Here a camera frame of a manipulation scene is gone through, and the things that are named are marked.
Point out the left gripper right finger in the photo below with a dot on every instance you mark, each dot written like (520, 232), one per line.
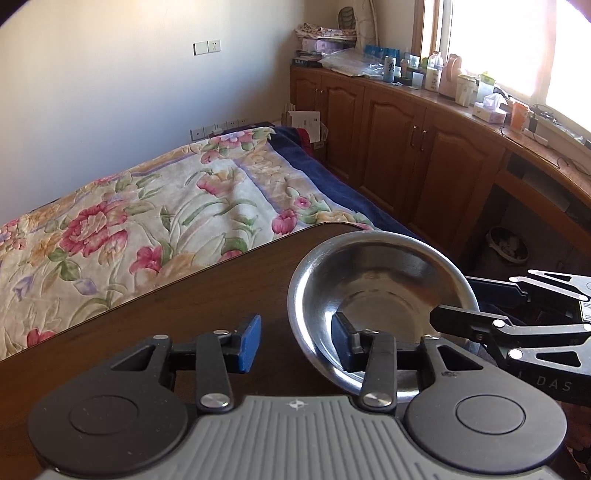
(372, 352)

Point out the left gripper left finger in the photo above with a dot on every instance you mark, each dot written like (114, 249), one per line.
(220, 353)

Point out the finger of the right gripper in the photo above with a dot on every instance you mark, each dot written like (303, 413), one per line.
(490, 289)
(468, 324)

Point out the shallow small steel bowl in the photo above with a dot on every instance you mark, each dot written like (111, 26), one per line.
(381, 281)

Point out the wooden cabinet row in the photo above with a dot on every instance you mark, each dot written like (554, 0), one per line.
(496, 202)

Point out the navy blue bed sheet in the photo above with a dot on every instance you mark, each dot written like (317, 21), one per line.
(293, 145)

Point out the floral bed blanket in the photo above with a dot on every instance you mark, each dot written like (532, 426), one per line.
(126, 235)

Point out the white paper bag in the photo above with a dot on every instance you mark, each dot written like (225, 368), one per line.
(309, 122)

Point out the clutter on cabinet top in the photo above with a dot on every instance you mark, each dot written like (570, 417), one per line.
(537, 51)

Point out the patterned window curtain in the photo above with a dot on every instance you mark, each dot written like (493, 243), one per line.
(360, 16)

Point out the lower wall socket strip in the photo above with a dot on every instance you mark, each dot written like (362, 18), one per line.
(200, 133)

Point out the upper wall switch plate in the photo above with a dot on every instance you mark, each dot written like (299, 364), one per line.
(206, 47)

